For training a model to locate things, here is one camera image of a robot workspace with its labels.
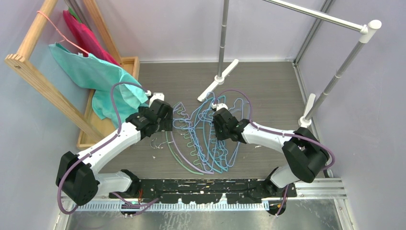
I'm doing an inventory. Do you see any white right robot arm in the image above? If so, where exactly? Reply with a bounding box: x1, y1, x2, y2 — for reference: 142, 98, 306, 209
212, 108, 330, 197

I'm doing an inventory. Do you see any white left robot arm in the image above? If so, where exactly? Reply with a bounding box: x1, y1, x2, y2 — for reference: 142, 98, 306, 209
56, 99, 173, 206

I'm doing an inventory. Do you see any green notched hanger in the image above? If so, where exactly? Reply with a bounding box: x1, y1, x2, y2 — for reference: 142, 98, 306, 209
165, 101, 205, 176

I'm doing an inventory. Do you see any purple notched hanger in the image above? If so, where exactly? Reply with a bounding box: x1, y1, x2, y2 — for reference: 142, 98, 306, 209
170, 108, 215, 175

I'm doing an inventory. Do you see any teal notched hanger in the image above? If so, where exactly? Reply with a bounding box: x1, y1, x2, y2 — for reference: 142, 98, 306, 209
190, 95, 230, 173
190, 104, 224, 173

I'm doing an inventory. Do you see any teal cloth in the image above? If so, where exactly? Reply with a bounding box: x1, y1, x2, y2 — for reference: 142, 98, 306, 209
49, 43, 148, 128

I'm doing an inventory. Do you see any red cloth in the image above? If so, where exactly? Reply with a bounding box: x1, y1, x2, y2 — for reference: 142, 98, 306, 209
63, 11, 120, 66

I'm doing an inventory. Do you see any pink hanger on rack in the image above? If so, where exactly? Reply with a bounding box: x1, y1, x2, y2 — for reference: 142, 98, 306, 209
36, 11, 89, 55

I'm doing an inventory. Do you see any metal garment rack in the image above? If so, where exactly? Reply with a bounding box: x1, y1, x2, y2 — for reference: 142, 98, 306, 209
197, 0, 383, 128

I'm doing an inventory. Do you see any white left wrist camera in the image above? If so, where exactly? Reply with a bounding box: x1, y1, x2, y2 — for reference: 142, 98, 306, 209
145, 91, 165, 107

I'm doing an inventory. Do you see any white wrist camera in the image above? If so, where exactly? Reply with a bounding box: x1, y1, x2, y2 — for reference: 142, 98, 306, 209
211, 103, 228, 112
145, 91, 165, 107

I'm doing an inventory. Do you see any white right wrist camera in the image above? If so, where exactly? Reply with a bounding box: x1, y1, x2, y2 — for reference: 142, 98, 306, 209
211, 103, 228, 112

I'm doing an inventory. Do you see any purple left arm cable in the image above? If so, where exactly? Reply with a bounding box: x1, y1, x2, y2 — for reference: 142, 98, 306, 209
57, 81, 150, 215

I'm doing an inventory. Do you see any wooden clothes rack frame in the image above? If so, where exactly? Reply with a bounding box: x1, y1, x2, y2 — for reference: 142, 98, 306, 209
4, 0, 140, 150

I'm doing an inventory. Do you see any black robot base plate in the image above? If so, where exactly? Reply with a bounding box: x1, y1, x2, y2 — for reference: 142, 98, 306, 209
118, 179, 284, 204

